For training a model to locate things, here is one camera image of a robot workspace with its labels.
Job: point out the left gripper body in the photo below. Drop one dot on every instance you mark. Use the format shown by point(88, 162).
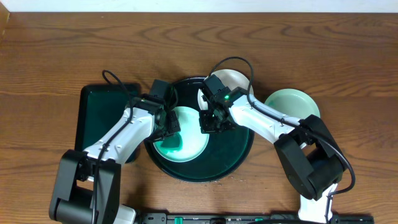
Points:
point(171, 126)

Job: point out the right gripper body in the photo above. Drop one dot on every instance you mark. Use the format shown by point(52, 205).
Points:
point(212, 122)

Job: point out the green scrubbing sponge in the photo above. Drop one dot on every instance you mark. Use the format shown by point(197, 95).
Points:
point(172, 143)

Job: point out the light green plate front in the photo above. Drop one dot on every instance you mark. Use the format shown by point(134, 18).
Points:
point(194, 141)

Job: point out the light green plate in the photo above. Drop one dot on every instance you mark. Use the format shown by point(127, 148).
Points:
point(194, 141)
point(293, 102)

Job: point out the white plate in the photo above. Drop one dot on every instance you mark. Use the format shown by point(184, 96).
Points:
point(230, 78)

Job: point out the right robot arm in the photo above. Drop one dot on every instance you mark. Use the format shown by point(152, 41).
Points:
point(311, 159)

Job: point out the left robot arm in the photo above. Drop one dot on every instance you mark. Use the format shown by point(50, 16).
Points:
point(88, 182)

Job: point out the round black tray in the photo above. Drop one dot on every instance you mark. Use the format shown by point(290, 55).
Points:
point(224, 153)

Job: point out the rectangular black tray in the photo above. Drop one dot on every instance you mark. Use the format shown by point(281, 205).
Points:
point(101, 107)

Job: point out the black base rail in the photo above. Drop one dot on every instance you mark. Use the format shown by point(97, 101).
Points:
point(163, 218)

